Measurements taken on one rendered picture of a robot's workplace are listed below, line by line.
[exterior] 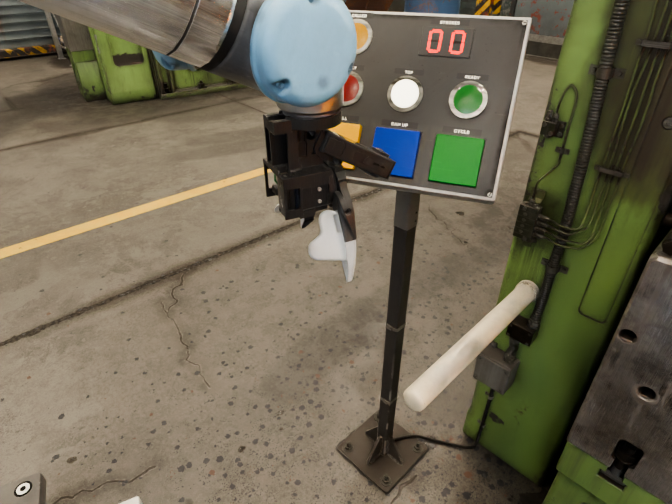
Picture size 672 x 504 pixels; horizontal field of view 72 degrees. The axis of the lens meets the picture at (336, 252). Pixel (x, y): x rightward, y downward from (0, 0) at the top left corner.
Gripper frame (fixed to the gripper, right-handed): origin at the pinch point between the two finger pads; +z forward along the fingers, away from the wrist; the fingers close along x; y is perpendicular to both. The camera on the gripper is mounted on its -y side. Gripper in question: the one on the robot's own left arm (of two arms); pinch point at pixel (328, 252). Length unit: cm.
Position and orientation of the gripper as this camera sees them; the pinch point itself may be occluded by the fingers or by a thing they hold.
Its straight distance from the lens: 63.7
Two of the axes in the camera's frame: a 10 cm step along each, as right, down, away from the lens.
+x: 4.4, 5.0, -7.5
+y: -9.0, 2.4, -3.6
